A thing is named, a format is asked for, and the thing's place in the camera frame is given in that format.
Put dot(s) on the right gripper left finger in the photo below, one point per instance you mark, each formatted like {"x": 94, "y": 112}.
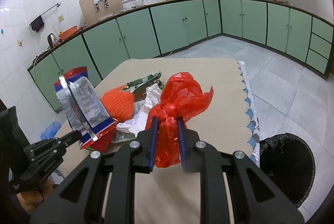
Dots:
{"x": 144, "y": 161}

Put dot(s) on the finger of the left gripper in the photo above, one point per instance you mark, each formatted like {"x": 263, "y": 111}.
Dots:
{"x": 70, "y": 138}

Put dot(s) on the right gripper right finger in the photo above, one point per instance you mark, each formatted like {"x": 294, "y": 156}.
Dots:
{"x": 190, "y": 146}

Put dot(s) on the silver blue snack bag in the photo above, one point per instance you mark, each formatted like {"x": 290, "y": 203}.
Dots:
{"x": 83, "y": 107}

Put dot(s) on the white plastic bag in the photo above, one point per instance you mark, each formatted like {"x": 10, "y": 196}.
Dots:
{"x": 139, "y": 120}

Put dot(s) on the orange foam fruit net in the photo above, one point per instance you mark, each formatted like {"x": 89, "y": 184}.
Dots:
{"x": 119, "y": 103}

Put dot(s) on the red plastic bag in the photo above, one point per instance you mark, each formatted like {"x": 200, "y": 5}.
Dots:
{"x": 182, "y": 97}

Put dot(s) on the red paper cup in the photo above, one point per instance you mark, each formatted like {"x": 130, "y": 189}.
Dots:
{"x": 102, "y": 143}

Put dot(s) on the black trash bin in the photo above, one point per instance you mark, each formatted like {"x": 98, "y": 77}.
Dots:
{"x": 289, "y": 162}

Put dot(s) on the green lower kitchen cabinets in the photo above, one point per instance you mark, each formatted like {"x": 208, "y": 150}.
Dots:
{"x": 155, "y": 30}

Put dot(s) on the person's left hand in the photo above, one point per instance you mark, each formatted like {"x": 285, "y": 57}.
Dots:
{"x": 31, "y": 200}

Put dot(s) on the blue plastic bag on floor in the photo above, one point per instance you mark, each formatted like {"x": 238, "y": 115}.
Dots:
{"x": 50, "y": 131}

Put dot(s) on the green flattened carton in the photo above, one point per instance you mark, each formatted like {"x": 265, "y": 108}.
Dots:
{"x": 139, "y": 86}

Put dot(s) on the electric kettle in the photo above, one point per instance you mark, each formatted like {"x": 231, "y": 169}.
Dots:
{"x": 52, "y": 40}

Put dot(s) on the orange plastic basket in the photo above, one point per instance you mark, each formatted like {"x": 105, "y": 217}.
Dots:
{"x": 68, "y": 33}

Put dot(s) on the brown cardboard box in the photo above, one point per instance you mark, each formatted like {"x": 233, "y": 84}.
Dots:
{"x": 95, "y": 11}

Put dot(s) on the dark towel on rail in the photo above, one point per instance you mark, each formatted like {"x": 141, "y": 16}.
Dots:
{"x": 37, "y": 24}

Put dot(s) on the chrome towel rail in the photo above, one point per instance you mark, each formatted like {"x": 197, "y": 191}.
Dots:
{"x": 58, "y": 4}

